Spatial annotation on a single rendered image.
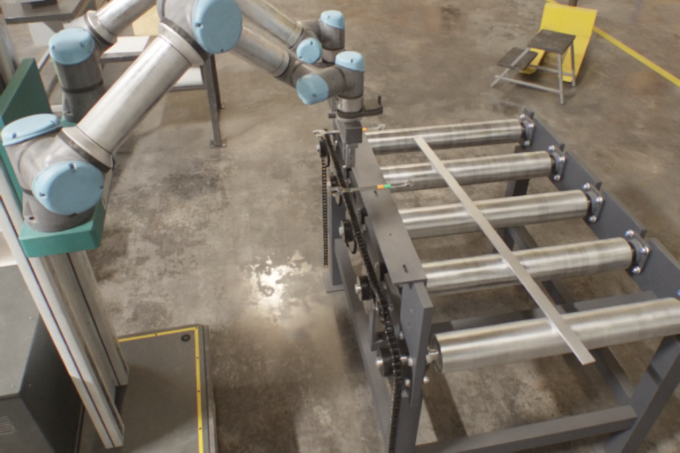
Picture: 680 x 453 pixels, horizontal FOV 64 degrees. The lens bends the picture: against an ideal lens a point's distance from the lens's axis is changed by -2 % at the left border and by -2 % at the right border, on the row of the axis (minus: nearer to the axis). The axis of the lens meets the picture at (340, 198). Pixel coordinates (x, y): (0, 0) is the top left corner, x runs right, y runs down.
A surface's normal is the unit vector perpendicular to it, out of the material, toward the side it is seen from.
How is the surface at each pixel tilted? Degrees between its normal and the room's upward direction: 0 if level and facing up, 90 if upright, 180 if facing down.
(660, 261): 90
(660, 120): 0
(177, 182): 0
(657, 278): 90
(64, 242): 90
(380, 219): 0
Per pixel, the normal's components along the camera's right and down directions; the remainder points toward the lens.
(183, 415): 0.00, -0.81
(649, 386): -0.98, 0.11
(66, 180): 0.58, 0.54
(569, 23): -0.45, 0.53
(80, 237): 0.22, 0.58
